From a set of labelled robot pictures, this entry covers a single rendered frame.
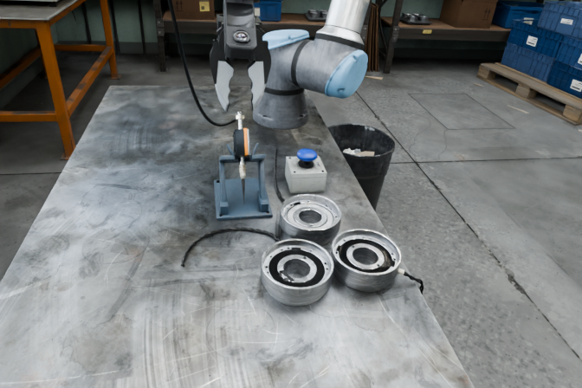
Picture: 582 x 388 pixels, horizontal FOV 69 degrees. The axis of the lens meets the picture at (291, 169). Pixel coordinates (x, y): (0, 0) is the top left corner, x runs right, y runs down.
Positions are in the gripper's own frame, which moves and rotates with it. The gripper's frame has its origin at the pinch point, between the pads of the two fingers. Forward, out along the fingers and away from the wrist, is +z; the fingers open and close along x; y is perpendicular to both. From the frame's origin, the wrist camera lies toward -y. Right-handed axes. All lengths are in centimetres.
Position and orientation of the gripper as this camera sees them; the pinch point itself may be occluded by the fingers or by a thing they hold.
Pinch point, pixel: (240, 105)
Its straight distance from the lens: 75.7
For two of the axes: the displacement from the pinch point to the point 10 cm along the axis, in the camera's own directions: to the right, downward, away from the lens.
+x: -9.8, 0.4, -2.0
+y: -1.9, -5.1, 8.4
